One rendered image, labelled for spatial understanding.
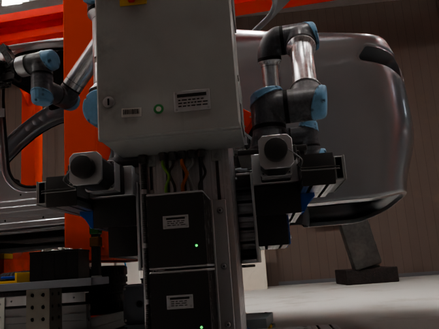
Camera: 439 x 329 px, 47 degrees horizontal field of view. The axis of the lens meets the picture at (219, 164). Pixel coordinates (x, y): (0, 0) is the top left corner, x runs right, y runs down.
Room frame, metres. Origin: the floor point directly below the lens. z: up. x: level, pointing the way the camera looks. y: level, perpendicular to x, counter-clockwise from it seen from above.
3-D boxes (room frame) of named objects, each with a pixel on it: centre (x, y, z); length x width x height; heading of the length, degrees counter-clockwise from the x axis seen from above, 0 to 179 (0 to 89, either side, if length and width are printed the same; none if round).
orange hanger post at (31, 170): (5.34, 2.02, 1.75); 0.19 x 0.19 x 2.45; 80
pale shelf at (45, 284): (2.11, 0.72, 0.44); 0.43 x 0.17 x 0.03; 80
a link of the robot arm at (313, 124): (2.00, -0.35, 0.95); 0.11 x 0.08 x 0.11; 79
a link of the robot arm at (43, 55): (1.70, 0.61, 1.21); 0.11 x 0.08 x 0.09; 71
